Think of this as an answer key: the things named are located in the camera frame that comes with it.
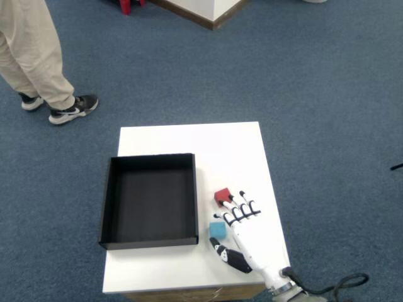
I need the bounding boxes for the white topped wooden table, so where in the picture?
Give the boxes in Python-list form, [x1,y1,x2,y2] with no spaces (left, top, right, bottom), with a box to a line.
[102,122,291,302]

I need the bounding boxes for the red plastic stool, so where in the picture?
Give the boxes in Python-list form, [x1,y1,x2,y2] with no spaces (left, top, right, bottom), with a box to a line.
[119,0,146,16]

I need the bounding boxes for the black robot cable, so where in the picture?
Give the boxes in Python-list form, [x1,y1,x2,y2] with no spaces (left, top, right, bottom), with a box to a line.
[280,266,370,302]

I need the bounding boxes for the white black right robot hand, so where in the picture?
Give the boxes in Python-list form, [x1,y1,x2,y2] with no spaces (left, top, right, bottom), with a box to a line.
[209,189,298,293]

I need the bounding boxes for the beige trousers of person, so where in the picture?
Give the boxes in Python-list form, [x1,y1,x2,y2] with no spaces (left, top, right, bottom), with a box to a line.
[0,0,76,111]

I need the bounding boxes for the red foam cube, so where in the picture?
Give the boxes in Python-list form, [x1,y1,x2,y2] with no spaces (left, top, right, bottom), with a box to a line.
[213,187,234,209]

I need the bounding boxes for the black open cardboard box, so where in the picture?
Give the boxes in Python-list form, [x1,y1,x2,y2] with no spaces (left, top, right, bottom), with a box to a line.
[98,153,199,251]

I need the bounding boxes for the black white sneaker with swoosh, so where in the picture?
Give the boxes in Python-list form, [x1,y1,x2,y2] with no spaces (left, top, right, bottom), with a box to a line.
[48,94,99,126]

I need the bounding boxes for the blue foam cube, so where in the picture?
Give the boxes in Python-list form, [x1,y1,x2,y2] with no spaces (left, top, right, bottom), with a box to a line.
[208,221,228,240]

